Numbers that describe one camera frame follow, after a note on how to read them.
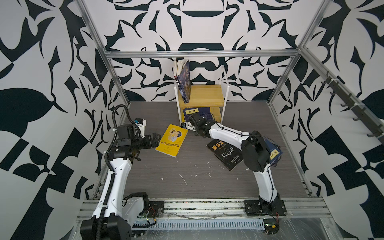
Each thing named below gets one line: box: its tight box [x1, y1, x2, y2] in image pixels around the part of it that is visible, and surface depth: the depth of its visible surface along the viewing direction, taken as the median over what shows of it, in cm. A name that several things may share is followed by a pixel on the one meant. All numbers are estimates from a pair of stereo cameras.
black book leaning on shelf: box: [173, 59, 185, 91], surface depth 82 cm
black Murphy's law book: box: [206, 139, 244, 172], surface depth 93 cm
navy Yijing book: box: [183, 107, 213, 122], surface depth 107 cm
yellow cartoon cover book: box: [155, 123, 189, 158], surface depth 98 cm
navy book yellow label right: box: [264, 138, 284, 164], surface depth 92 cm
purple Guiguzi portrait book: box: [177, 59, 192, 104], surface depth 86 cm
